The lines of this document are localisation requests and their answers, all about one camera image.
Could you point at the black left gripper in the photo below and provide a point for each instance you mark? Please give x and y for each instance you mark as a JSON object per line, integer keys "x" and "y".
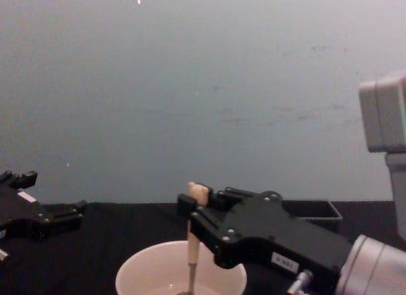
{"x": 19, "y": 214}

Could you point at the black table cloth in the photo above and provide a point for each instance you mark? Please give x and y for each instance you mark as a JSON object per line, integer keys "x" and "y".
{"x": 127, "y": 225}

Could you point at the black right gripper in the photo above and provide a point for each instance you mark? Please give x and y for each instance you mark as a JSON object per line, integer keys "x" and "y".
{"x": 269, "y": 231}

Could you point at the pale pink round bowl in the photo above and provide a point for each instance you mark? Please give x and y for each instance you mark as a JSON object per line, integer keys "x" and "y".
{"x": 152, "y": 269}

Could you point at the black rectangular open box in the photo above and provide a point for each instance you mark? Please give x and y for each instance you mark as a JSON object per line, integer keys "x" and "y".
{"x": 317, "y": 217}

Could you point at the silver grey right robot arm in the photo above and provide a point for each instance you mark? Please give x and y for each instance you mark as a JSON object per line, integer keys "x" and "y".
{"x": 385, "y": 117}

